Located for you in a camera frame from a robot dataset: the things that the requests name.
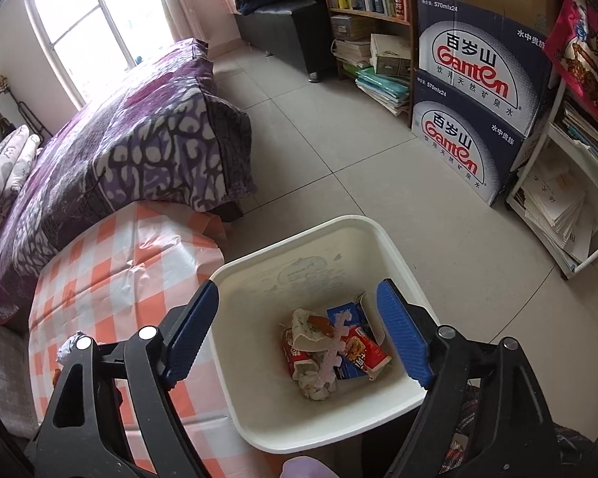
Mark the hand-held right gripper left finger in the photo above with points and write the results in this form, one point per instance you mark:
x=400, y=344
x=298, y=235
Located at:
x=192, y=333

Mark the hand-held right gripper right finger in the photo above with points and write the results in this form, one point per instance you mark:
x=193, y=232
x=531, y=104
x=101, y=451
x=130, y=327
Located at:
x=403, y=333

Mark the white notched foam strip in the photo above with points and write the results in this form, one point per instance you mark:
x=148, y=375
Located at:
x=329, y=363

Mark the orange peel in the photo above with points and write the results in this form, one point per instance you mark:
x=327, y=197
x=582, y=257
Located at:
x=320, y=325

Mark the printed paper cup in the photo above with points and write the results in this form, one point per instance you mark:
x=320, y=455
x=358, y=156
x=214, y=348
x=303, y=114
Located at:
x=303, y=336

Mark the white plastic waste bin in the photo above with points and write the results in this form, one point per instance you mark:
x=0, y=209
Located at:
x=279, y=418

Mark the person's right hand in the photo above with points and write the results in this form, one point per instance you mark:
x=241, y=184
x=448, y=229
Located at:
x=311, y=470

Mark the red snack packet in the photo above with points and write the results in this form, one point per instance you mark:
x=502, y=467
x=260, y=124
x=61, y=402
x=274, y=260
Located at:
x=366, y=351

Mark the blue carton box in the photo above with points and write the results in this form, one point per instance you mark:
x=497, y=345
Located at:
x=351, y=366

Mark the crumpled printed paper wrapper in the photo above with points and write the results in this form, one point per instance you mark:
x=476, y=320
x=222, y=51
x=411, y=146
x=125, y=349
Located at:
x=316, y=386

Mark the orange checked tablecloth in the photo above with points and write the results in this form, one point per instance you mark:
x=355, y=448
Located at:
x=104, y=269

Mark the crumpled white paper ball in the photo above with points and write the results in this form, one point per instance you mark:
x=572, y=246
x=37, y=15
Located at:
x=67, y=348

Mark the plaid cloth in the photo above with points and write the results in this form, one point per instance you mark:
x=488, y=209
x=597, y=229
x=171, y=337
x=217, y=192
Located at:
x=528, y=438

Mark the blue water carton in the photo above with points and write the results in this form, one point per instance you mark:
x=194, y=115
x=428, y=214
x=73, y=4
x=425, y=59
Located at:
x=483, y=59
x=458, y=154

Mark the grey checked cushion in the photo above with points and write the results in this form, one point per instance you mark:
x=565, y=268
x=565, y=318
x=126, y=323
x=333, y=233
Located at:
x=5, y=378

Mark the bed with purple blanket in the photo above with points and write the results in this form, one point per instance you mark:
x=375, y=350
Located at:
x=129, y=149

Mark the stack of loose papers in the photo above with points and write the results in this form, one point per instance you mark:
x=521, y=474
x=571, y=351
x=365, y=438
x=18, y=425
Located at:
x=558, y=214

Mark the white metal rack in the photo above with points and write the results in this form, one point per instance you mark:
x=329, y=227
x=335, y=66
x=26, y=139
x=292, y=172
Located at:
x=548, y=139

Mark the stack of teal books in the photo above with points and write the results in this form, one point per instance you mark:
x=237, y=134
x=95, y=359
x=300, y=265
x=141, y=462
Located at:
x=383, y=92

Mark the folded floral pillows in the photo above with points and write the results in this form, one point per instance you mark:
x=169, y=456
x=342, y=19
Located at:
x=7, y=174

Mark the stack of white booklets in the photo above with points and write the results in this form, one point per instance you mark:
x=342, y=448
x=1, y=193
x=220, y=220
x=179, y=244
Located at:
x=351, y=57

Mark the black metal coat rack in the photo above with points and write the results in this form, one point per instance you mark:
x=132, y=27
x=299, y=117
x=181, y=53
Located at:
x=2, y=99

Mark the grey storage box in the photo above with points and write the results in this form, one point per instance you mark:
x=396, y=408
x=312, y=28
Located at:
x=349, y=29

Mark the black storage bench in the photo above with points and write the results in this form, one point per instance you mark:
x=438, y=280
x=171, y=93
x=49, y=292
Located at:
x=294, y=35

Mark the wooden bookshelf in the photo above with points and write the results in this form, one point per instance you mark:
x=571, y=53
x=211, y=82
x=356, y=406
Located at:
x=369, y=14

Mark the window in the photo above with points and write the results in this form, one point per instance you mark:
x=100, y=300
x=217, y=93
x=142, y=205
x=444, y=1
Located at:
x=94, y=25

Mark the pink printed cloth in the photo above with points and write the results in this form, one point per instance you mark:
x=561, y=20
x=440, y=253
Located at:
x=585, y=59

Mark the pink curtain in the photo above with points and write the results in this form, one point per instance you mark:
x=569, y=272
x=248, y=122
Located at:
x=182, y=0

